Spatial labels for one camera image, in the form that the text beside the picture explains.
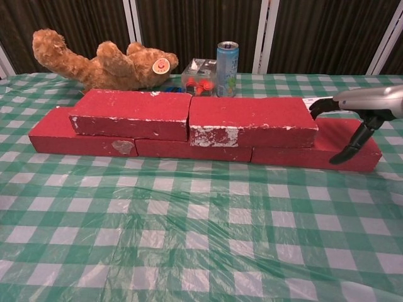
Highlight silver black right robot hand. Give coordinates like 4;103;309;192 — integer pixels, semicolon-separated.
308;84;403;165

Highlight red brick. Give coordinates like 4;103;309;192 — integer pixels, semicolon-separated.
28;106;139;157
134;137;254;163
188;96;319;148
251;118;383;173
69;89;193;142

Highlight dark pleated screen panel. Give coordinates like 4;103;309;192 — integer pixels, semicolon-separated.
0;0;132;75
267;0;402;76
135;0;264;75

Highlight blue drink can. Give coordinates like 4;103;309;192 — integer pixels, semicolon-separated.
215;41;239;98

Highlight clear box orange pieces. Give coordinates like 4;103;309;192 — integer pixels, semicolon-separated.
181;58;218;98

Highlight green checkered tablecloth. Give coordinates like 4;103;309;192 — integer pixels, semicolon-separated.
0;72;403;302

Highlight brown plush teddy bear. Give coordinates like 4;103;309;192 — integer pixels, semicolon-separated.
32;28;179;94

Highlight white frame post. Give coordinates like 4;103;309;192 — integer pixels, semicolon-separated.
122;0;144;51
366;0;403;76
0;40;16;79
251;0;280;75

